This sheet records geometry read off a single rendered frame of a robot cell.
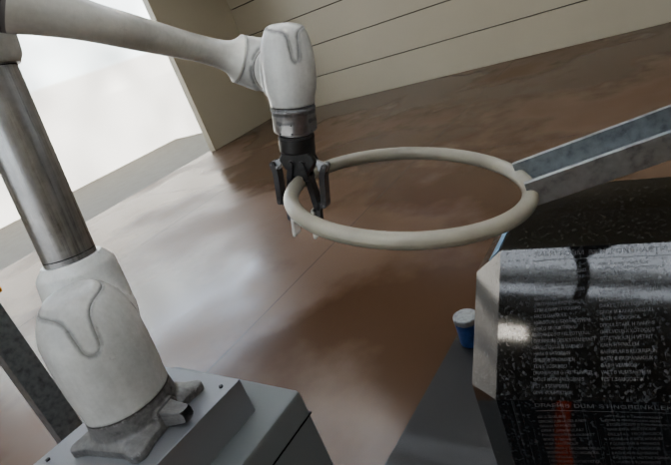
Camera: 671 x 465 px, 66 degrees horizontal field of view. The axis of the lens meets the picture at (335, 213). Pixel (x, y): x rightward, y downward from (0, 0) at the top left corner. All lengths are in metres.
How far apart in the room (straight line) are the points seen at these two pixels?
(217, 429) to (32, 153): 0.60
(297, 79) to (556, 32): 6.60
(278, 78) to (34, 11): 0.40
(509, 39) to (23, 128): 6.96
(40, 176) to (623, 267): 1.14
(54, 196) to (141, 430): 0.45
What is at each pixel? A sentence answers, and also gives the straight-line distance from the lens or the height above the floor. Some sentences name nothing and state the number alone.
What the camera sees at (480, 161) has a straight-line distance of 1.18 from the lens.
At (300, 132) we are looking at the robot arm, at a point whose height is 1.23.
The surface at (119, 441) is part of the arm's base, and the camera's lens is 1.00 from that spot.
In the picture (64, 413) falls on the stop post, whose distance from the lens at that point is 2.03.
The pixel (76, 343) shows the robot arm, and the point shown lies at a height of 1.09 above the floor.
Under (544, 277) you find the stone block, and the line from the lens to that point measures 1.21.
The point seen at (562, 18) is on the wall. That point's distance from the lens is 7.44.
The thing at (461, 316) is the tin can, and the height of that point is 0.15.
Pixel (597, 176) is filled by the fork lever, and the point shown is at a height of 1.01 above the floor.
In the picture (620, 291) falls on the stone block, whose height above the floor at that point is 0.73.
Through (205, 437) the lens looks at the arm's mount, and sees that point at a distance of 0.99.
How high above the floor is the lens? 1.42
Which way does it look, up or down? 21 degrees down
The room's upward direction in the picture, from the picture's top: 21 degrees counter-clockwise
